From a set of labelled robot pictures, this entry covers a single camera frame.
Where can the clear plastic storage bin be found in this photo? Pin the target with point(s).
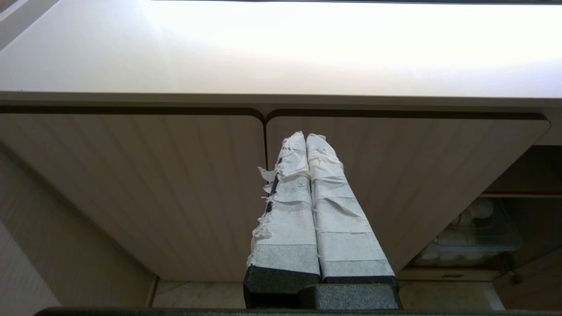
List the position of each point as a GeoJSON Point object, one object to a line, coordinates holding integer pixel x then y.
{"type": "Point", "coordinates": [472, 235]}

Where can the light wood cabinet door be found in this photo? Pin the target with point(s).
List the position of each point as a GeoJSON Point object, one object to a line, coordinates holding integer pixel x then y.
{"type": "Point", "coordinates": [145, 193]}
{"type": "Point", "coordinates": [421, 175]}

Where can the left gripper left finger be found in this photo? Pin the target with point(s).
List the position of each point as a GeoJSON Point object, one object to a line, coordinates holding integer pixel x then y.
{"type": "Point", "coordinates": [287, 228]}

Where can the light wood cabinet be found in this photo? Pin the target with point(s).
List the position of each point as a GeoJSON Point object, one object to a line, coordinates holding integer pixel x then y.
{"type": "Point", "coordinates": [518, 210]}

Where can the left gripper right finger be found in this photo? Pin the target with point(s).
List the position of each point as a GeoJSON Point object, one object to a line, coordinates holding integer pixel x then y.
{"type": "Point", "coordinates": [347, 245]}

